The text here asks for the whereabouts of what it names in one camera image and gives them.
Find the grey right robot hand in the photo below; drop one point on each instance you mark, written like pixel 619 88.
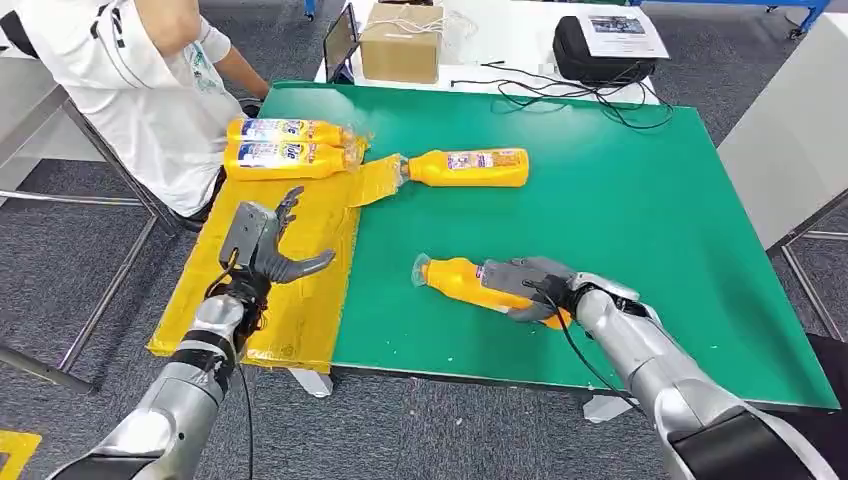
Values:
pixel 523 278

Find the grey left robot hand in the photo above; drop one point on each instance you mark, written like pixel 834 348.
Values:
pixel 248 235

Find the orange drink bottle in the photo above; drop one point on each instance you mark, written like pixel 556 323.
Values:
pixel 450 281
pixel 477 169
pixel 285 162
pixel 285 131

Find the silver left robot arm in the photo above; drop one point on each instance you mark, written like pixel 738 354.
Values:
pixel 185 384

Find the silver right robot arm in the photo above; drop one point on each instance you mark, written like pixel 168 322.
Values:
pixel 662 371

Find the yellow sheet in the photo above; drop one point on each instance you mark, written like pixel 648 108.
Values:
pixel 298 311

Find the green table mat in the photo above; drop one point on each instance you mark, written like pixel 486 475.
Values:
pixel 662 218

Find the white table foot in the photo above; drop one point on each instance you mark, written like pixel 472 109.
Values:
pixel 311 383
pixel 606 409

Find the black tablet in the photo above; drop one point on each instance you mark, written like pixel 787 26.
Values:
pixel 340 40

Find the black bag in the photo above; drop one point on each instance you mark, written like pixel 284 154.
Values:
pixel 583 63

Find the white table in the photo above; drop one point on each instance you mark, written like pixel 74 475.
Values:
pixel 517 36

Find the brown cardboard box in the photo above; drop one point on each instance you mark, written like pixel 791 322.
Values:
pixel 401 46

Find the grey desk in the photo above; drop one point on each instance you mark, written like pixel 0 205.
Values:
pixel 23 106

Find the printed paper sheet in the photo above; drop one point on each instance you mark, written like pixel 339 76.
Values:
pixel 623 34

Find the black chair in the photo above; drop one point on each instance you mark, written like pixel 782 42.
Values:
pixel 16 33

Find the grey table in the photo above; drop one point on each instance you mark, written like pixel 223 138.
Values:
pixel 795 126

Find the steel desk frame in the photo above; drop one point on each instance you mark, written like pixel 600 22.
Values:
pixel 112 265

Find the steel table frame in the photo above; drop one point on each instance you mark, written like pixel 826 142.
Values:
pixel 805 285

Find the blue metal frame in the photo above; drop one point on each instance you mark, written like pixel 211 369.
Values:
pixel 811 10

